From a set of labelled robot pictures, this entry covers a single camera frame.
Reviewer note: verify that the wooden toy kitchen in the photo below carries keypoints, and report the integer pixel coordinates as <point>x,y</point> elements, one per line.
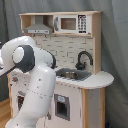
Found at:
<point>74,38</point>

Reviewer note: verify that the grey toy sink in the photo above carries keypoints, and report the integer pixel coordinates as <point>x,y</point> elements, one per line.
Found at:
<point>73,74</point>

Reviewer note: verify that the white cupboard door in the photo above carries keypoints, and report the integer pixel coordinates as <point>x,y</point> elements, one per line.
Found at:
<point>65,111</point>

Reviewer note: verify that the left oven knob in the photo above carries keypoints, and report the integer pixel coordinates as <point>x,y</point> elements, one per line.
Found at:
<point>15,79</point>

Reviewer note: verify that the grey range hood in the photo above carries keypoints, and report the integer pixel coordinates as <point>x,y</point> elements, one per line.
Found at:
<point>38,27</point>

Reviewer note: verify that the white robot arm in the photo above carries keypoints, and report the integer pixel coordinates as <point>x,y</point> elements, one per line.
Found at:
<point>22,53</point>

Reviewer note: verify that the black toy faucet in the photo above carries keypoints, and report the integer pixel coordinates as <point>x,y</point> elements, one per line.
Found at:
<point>81,64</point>

